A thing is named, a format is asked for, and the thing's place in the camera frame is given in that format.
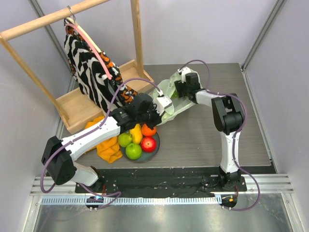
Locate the orange fake orange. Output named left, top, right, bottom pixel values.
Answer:
left=141, top=124, right=156, bottom=137

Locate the light green plastic bag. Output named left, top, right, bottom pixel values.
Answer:
left=148, top=70, right=201, bottom=126

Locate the yellow fake mango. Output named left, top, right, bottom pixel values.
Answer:
left=129, top=124, right=143, bottom=144

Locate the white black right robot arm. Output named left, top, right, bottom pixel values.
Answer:
left=174, top=69, right=245, bottom=191

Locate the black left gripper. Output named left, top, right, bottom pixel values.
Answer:
left=137, top=103, right=165, bottom=131

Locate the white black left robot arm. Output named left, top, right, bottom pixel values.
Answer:
left=42, top=93, right=169, bottom=193

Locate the green fake grape bunch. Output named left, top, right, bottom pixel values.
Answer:
left=171, top=90, right=179, bottom=99

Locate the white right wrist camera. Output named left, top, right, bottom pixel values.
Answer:
left=177, top=67, right=191, bottom=83

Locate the green fake apple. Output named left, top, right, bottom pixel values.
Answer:
left=126, top=143, right=142, bottom=160

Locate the orange cloth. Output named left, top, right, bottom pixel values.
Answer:
left=84, top=115, right=124, bottom=164

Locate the pink clothes hanger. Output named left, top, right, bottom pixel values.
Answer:
left=65, top=17, right=112, bottom=80

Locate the red fake apple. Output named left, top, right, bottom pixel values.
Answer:
left=140, top=136, right=156, bottom=153

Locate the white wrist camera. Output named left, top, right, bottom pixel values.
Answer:
left=177, top=67, right=191, bottom=83
left=154, top=90, right=172, bottom=116

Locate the black white zebra garment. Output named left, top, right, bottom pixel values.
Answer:
left=64, top=33, right=124, bottom=113

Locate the green fake pear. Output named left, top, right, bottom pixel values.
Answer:
left=118, top=132, right=132, bottom=147

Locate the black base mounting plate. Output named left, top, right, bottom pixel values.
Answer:
left=89, top=167, right=247, bottom=198

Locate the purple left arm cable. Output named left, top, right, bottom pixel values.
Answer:
left=40, top=77, right=165, bottom=210

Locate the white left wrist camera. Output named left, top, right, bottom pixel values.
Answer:
left=154, top=90, right=172, bottom=116

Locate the wooden clothes rack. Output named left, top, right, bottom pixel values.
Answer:
left=0, top=0, right=154, bottom=134

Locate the white slotted cable duct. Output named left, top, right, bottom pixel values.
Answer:
left=41, top=195, right=222, bottom=205

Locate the orange black patterned garment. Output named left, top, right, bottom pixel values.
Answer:
left=64, top=20, right=138, bottom=107

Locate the blue ceramic plate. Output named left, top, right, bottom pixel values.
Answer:
left=120, top=129, right=160, bottom=163

